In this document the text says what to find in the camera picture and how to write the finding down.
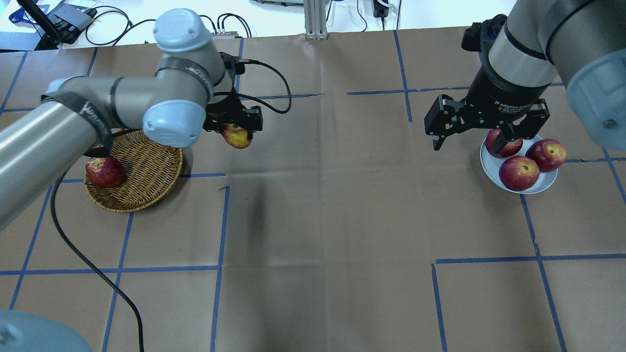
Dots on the black gripper near basket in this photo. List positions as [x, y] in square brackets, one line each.
[226, 108]

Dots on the black gripper near plate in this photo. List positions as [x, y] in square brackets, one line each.
[503, 95]

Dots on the yellow-red apple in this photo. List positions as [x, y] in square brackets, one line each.
[236, 136]

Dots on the silver robot arm near plate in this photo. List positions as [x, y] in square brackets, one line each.
[582, 42]

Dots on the silver robot arm near basket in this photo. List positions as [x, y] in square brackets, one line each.
[191, 91]

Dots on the white plate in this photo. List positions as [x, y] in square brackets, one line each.
[490, 166]

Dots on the red apple on plate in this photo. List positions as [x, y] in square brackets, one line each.
[508, 150]

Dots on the red apple plate front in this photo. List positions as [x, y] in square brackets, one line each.
[518, 173]

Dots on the red apple plate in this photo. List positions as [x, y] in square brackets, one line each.
[548, 154]
[518, 173]

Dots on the red apple plate right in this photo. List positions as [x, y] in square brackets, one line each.
[548, 154]

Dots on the woven wicker basket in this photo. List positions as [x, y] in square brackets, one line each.
[151, 172]

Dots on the dark red apple in basket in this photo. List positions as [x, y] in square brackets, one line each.
[105, 172]

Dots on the grey usb hub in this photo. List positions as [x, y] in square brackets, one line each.
[68, 17]

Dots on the aluminium frame post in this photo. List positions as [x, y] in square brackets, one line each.
[315, 19]

